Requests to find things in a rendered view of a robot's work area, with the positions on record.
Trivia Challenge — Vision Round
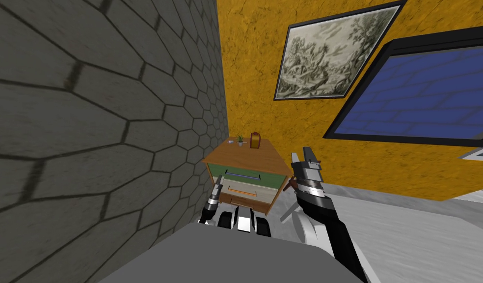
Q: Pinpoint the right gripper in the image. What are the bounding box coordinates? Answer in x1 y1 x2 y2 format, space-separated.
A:
290 147 324 185

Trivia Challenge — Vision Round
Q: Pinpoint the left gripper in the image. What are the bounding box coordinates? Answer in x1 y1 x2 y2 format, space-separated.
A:
211 175 226 206

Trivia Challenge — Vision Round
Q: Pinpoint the green drawer front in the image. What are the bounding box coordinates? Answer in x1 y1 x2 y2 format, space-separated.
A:
207 163 289 193

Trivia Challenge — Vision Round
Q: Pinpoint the wooden drawer cabinet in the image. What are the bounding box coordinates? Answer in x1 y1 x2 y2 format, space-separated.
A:
202 137 294 217

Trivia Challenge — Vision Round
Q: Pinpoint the beige drawer front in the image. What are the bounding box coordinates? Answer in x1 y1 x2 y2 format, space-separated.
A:
219 177 280 205

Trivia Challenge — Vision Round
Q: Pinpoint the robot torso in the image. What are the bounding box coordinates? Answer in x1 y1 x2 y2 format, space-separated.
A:
87 207 365 283

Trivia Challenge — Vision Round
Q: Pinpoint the black-framed landscape picture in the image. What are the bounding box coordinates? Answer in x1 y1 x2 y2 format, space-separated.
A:
273 0 408 102

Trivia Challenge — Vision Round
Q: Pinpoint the black-framed window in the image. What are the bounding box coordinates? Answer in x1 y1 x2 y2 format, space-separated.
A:
322 25 483 149

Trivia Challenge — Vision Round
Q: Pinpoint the orange bar drawer handle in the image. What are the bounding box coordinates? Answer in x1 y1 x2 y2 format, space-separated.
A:
227 187 258 198

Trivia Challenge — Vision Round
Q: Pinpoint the dark bar drawer handle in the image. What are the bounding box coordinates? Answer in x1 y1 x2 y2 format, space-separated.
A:
224 169 262 181

